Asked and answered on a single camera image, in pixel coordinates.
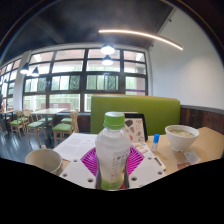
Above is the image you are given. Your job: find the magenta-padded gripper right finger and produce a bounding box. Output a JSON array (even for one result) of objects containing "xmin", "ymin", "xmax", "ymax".
[{"xmin": 124, "ymin": 145, "xmax": 168, "ymax": 190}]

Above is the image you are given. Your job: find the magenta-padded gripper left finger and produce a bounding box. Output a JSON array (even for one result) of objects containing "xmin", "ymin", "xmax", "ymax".
[{"xmin": 59, "ymin": 146, "xmax": 101, "ymax": 190}]

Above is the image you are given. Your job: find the clear bottle with green cap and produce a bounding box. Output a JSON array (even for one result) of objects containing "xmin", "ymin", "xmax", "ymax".
[{"xmin": 94, "ymin": 111, "xmax": 132, "ymax": 191}]

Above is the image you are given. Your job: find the white printed paper sheet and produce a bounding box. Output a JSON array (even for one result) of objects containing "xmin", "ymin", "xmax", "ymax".
[{"xmin": 52, "ymin": 132, "xmax": 98, "ymax": 163}]

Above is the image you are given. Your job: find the small white blue-capped bottle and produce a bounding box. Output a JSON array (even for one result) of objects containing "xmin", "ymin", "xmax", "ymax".
[{"xmin": 151, "ymin": 133, "xmax": 161, "ymax": 153}]

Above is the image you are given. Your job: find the small reddish card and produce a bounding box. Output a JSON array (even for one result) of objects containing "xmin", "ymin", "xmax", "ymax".
[{"xmin": 176, "ymin": 161, "xmax": 192, "ymax": 171}]

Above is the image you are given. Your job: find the beige patterned ceramic mug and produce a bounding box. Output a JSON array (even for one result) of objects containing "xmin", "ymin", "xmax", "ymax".
[{"xmin": 24, "ymin": 144, "xmax": 64, "ymax": 177}]

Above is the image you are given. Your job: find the black-framed picture menu stand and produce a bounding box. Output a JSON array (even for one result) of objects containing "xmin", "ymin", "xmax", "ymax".
[{"xmin": 123, "ymin": 112, "xmax": 149, "ymax": 144}]

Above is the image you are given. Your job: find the white ceramic bowl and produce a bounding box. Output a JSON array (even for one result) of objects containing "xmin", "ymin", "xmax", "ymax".
[{"xmin": 164, "ymin": 124, "xmax": 201, "ymax": 153}]

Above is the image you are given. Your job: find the white paper receipt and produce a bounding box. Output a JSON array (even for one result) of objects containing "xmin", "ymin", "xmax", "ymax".
[{"xmin": 182, "ymin": 150, "xmax": 202, "ymax": 165}]

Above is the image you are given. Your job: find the group of green-seated wooden chairs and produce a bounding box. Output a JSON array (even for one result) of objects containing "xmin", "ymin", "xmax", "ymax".
[{"xmin": 8, "ymin": 109, "xmax": 80, "ymax": 148}]

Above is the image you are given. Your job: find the green upholstered bench backrest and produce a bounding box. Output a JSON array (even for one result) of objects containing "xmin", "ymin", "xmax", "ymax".
[{"xmin": 90, "ymin": 94, "xmax": 182, "ymax": 137}]

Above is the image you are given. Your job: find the wooden dining table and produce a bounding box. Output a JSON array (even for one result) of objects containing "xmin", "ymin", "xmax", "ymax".
[{"xmin": 31, "ymin": 107, "xmax": 68, "ymax": 148}]

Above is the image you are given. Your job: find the group of pendant ceiling lamps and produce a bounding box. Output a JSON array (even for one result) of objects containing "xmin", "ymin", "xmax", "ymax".
[{"xmin": 19, "ymin": 43, "xmax": 117, "ymax": 78}]

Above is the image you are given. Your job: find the long linear ceiling light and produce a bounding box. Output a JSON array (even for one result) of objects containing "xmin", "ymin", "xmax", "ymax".
[{"xmin": 98, "ymin": 28, "xmax": 184, "ymax": 52}]

